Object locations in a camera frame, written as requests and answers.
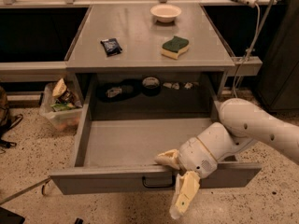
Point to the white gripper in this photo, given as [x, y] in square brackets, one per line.
[196, 157]

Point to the dark blue snack packet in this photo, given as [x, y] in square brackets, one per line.
[111, 46]

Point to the green yellow sponge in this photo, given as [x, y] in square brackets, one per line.
[175, 47]

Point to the grey drawer cabinet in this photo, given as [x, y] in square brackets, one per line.
[141, 38]

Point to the black object in drawer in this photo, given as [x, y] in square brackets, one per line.
[114, 92]

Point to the clear plastic bin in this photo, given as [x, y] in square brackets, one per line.
[60, 116]

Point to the snack bag in bin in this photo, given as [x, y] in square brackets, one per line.
[62, 94]

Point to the white bowl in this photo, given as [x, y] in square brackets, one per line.
[165, 13]

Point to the grey top drawer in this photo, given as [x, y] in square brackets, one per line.
[116, 143]

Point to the black tape roll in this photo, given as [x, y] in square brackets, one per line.
[151, 86]

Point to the metal rod on floor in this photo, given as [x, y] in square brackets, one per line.
[23, 191]

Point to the black object bottom left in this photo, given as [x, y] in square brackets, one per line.
[8, 217]

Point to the dark backpack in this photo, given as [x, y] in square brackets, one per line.
[7, 121]

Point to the grey side rail bracket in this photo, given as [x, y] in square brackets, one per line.
[249, 68]

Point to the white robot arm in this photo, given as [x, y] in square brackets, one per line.
[240, 123]

